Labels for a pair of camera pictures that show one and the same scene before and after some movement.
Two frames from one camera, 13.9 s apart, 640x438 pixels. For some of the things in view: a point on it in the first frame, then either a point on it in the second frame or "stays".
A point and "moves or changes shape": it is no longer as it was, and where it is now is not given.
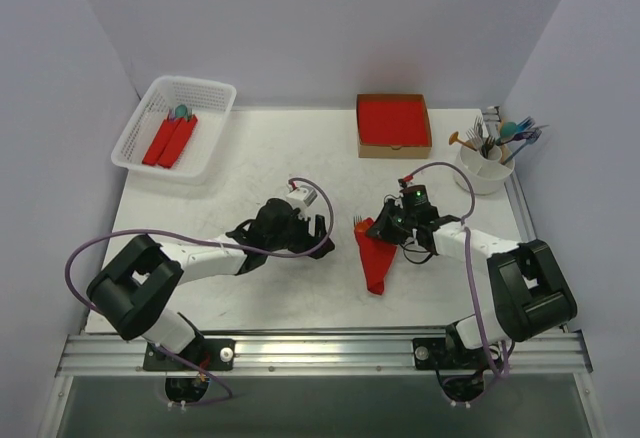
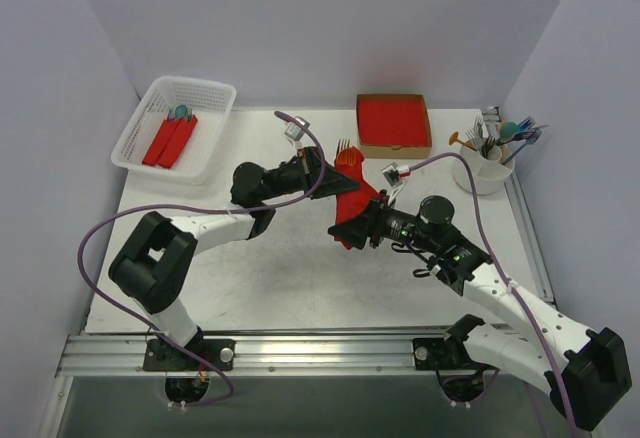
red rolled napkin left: x=160 y=140 stays
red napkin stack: x=396 y=123 stays
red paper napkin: x=377 y=256 → x=352 y=203
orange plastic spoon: x=361 y=226 moves or changes shape
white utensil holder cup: x=481 y=175 stays
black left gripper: x=308 y=231 → x=310 y=173
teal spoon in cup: x=508 y=129 stays
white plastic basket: x=208 y=100 stays
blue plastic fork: x=529 y=141 stays
